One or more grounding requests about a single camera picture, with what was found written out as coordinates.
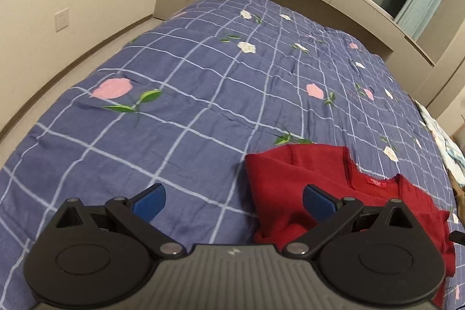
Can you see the red knit garment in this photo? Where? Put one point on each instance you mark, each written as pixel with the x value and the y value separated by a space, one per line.
pixel 283 193

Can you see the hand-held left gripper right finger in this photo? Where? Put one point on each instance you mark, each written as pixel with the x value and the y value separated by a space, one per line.
pixel 316 201

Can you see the brown cloth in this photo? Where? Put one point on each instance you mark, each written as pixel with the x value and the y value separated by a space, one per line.
pixel 460 199

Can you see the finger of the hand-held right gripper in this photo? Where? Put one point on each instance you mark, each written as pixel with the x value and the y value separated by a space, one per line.
pixel 457 236

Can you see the light patterned cloth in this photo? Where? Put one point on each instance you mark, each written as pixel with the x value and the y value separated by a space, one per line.
pixel 441 139

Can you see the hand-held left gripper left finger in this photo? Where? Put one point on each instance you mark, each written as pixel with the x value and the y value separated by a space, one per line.
pixel 150 201

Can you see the white wall socket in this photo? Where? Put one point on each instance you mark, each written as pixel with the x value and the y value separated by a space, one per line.
pixel 62 20

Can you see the blue checked floral quilt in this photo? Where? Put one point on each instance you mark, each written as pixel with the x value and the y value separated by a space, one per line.
pixel 203 106

